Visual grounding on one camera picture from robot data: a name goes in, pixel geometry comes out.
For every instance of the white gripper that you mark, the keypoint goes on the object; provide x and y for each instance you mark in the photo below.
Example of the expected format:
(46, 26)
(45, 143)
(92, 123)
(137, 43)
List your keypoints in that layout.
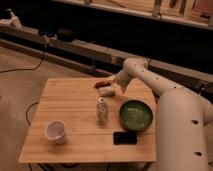
(122, 78)

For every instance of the white sponge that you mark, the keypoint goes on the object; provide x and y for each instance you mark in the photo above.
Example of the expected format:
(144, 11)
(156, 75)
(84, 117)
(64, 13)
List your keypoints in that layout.
(107, 91)

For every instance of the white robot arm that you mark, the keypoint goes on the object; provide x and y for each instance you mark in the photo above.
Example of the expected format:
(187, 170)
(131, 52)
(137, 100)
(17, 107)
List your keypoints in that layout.
(181, 115)

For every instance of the small white ceramic bottle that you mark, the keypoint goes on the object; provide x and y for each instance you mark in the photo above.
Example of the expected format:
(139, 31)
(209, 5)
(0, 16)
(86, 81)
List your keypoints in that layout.
(102, 111)

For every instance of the green ceramic bowl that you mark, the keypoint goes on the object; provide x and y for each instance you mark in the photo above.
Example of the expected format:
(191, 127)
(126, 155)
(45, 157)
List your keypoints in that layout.
(135, 115)

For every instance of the white ceramic cup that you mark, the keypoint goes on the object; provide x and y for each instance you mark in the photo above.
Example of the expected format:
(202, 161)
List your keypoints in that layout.
(55, 131)

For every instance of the red brown sausage toy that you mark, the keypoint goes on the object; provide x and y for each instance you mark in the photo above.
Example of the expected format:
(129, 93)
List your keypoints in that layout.
(101, 84)

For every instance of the wooden table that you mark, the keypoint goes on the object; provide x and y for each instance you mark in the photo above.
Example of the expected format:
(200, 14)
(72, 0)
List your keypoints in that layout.
(73, 100)

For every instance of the black smartphone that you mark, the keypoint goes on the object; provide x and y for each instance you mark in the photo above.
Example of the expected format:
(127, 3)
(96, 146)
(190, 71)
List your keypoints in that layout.
(124, 138)

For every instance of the black power adapter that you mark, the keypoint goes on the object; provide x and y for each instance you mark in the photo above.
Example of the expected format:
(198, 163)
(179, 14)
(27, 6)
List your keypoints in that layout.
(65, 35)

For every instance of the white object on ledge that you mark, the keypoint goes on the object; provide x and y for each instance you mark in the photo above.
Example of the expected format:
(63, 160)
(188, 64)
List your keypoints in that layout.
(13, 21)

